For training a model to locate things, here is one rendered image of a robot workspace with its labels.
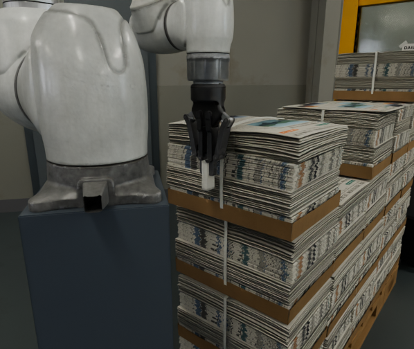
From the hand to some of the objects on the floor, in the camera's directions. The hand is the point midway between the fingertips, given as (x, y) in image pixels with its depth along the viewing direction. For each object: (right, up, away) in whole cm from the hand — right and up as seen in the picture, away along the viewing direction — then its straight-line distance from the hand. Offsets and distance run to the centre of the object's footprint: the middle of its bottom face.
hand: (208, 174), depth 80 cm
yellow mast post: (+91, -49, +180) cm, 208 cm away
